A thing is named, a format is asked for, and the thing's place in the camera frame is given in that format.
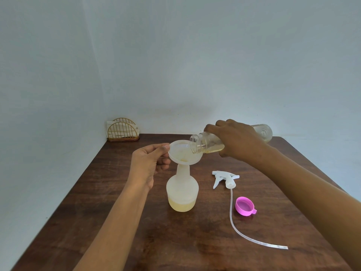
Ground person's left hand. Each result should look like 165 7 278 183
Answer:
127 143 172 191

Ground person's right hand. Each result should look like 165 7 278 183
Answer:
204 119 272 167

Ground clear plastic bottle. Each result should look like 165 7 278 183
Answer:
190 124 273 155

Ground white plastic funnel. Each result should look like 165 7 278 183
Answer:
168 140 203 168

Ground person's left forearm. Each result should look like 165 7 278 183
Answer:
73 180 150 271

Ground person's right forearm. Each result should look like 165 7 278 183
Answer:
254 146 361 271

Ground white paper napkins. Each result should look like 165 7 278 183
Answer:
107 121 140 139

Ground translucent white spray bottle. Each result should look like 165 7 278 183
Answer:
166 163 199 213

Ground white trigger sprayer with tube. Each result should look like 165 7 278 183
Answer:
212 171 289 250

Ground pink plastic cap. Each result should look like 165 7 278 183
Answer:
235 196 258 216

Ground gold wire napkin holder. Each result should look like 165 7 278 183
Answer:
107 118 140 142

